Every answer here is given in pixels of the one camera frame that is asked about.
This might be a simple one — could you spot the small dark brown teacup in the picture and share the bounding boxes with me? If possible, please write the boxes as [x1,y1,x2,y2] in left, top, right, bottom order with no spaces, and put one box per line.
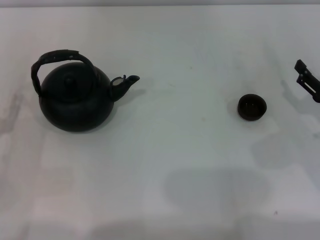
[235,93,268,122]

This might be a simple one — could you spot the black round teapot with handle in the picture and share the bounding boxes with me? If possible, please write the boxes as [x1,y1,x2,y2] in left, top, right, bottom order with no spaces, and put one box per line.
[30,49,141,134]

